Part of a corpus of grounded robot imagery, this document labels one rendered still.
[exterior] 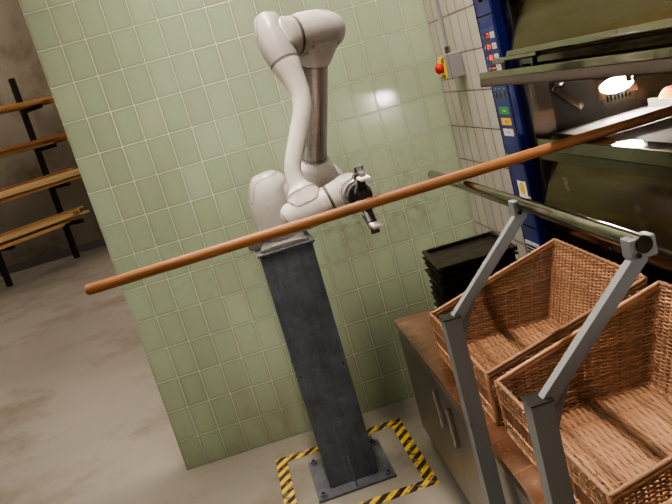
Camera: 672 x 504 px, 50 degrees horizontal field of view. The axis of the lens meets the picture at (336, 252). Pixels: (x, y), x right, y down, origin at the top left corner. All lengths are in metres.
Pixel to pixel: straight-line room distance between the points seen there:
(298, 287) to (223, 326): 0.70
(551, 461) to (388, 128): 2.16
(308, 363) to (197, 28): 1.45
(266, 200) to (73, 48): 1.08
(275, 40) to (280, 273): 0.83
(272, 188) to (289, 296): 0.41
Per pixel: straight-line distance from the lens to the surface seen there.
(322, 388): 2.80
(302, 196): 2.22
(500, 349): 2.34
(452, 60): 2.92
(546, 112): 2.45
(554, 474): 1.30
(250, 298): 3.24
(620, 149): 1.99
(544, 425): 1.25
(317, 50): 2.47
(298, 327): 2.70
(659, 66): 1.49
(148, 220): 3.18
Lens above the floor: 1.54
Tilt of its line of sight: 13 degrees down
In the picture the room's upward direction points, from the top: 16 degrees counter-clockwise
